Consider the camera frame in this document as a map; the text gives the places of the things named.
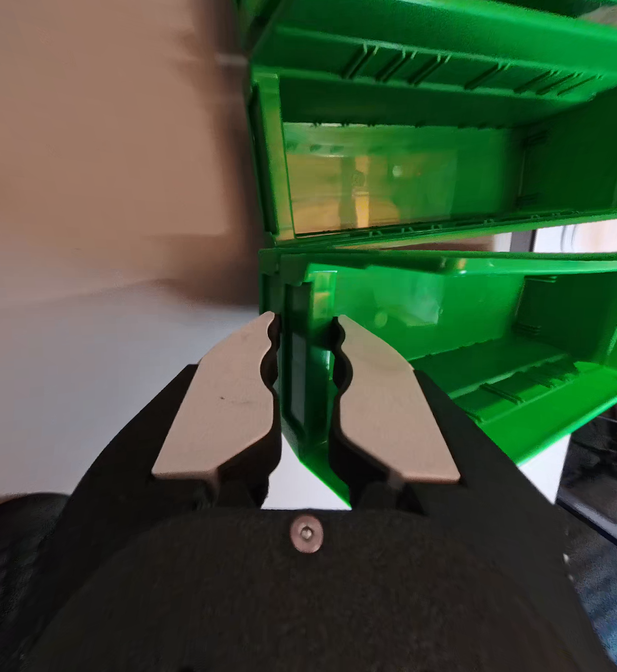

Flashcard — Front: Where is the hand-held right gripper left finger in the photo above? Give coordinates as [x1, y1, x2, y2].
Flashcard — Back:
[151, 311, 282, 486]

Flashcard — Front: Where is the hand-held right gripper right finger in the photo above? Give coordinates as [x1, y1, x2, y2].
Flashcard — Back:
[328, 314, 462, 485]

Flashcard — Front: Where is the light grey desk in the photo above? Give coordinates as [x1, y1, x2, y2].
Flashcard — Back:
[0, 0, 572, 512]

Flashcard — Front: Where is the black round pad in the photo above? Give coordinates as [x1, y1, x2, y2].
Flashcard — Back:
[0, 492, 70, 672]

